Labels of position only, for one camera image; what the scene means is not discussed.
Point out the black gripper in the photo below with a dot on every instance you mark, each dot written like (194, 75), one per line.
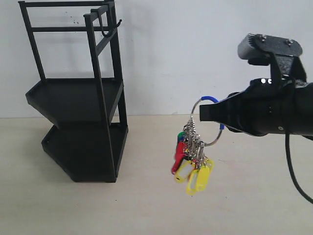
(260, 109)

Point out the colourful key tag bunch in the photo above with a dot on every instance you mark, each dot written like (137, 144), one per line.
(191, 165)

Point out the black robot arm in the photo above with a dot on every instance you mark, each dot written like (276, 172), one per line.
(302, 122)

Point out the black two-tier metal rack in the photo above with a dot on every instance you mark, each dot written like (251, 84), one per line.
(88, 115)

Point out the black S hook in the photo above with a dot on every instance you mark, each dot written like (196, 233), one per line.
(111, 24)

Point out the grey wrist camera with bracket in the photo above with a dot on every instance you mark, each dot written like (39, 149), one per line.
(281, 54)

